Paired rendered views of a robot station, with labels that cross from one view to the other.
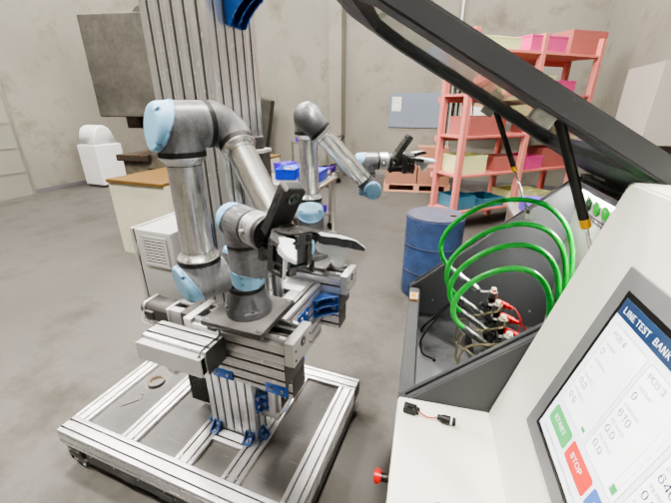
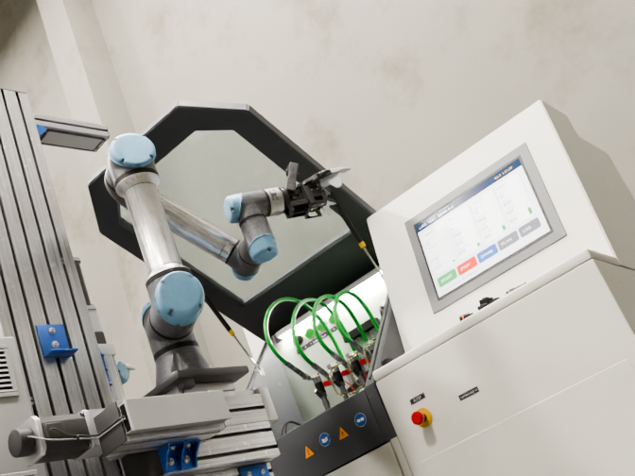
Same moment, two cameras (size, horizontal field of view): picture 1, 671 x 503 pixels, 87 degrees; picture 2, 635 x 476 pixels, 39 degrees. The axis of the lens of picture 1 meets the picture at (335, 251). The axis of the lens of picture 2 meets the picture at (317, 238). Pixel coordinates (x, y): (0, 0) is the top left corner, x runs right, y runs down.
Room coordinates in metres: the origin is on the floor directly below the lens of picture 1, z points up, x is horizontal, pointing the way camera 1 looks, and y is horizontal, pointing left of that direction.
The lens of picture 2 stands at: (0.01, 2.19, 0.39)
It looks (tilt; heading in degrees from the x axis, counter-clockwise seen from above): 23 degrees up; 286
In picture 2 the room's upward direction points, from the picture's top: 22 degrees counter-clockwise
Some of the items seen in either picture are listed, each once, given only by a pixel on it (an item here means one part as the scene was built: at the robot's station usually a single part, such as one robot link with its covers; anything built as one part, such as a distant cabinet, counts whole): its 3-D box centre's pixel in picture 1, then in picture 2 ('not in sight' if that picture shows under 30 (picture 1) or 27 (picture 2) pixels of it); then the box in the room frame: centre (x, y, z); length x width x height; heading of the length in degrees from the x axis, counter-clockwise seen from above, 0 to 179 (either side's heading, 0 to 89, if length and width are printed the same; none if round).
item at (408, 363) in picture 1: (409, 347); (299, 458); (1.03, -0.27, 0.87); 0.62 x 0.04 x 0.16; 166
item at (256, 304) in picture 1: (248, 296); (181, 368); (1.02, 0.29, 1.09); 0.15 x 0.15 x 0.10
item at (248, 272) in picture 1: (252, 261); (258, 242); (0.74, 0.19, 1.34); 0.11 x 0.08 x 0.11; 133
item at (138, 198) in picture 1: (214, 196); not in sight; (5.04, 1.76, 0.45); 2.56 x 0.82 x 0.89; 159
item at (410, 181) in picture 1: (416, 168); not in sight; (7.59, -1.72, 0.43); 1.47 x 1.12 x 0.85; 69
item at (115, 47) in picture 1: (150, 119); not in sight; (5.90, 2.90, 1.46); 1.44 x 1.28 x 2.93; 69
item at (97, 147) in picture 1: (102, 155); not in sight; (7.97, 5.11, 0.63); 0.64 x 0.55 x 1.27; 159
